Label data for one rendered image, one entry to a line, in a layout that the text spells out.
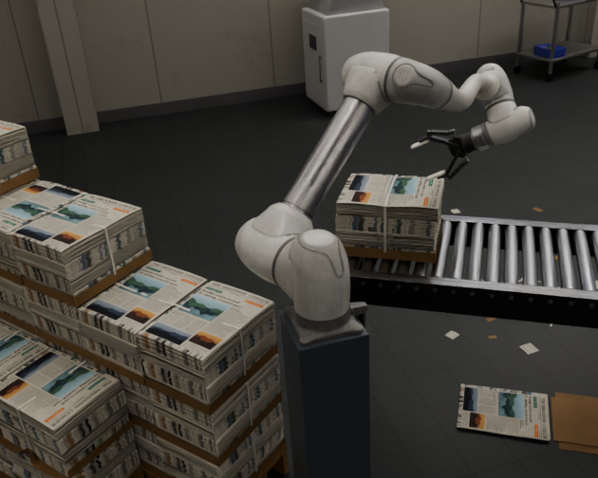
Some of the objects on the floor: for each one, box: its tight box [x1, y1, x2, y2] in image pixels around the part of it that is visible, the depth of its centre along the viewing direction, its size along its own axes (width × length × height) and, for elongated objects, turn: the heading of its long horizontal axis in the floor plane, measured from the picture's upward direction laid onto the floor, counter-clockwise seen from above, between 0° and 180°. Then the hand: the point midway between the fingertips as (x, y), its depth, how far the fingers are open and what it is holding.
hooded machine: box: [302, 0, 389, 117], centre depth 651 cm, size 69×63×136 cm
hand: (421, 161), depth 247 cm, fingers open, 13 cm apart
